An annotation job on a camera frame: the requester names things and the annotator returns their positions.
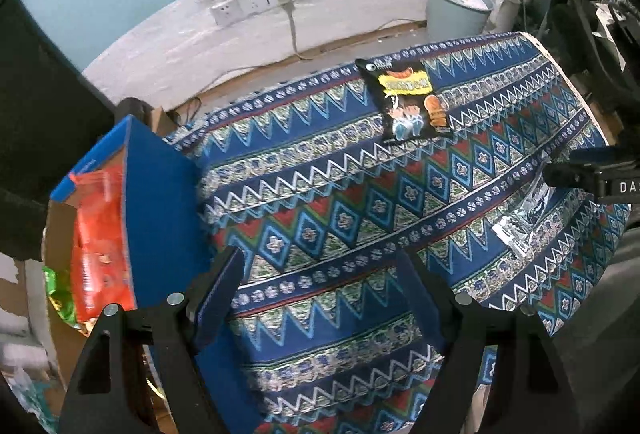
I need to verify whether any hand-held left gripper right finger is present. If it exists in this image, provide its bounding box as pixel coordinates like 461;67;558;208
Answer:
397;250;584;434

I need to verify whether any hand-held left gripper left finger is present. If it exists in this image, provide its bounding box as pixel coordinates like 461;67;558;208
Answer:
59;245;246;434

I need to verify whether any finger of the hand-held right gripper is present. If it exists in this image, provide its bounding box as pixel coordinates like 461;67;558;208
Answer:
543;161;602;191
567;145;640;166

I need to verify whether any blue-flapped cardboard box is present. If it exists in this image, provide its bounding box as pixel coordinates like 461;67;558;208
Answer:
44;114;262;434

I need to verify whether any large orange snack bag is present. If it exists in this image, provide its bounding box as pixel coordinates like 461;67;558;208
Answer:
69;166;137;326

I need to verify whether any green snack bag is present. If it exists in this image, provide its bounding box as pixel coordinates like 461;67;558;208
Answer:
42;266;92;333

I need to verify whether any clear plastic wrapper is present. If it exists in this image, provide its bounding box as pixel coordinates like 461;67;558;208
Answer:
490;174;552;258

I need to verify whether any white crumpled paper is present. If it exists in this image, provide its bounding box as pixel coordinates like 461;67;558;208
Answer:
594;0;627;38

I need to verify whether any black office chair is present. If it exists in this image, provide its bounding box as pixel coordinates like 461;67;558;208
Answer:
520;0;640;142

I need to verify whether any patterned blue tablecloth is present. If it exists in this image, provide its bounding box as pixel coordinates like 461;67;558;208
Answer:
164;31;632;434

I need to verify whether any white tube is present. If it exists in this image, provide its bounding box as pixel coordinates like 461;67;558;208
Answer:
492;0;522;33

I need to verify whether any black snack bag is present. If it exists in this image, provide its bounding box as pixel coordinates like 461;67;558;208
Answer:
354;58;454;145

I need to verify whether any light blue trash bin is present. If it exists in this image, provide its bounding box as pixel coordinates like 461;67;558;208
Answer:
426;0;496;41

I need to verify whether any dark round object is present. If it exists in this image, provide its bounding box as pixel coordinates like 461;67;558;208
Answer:
117;97;152;126

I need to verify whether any dark cabinet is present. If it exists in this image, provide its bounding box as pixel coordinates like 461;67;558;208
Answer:
0;0;119;261

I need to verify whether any grey plug with cable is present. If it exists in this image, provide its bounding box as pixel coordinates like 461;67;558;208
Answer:
165;0;361;115

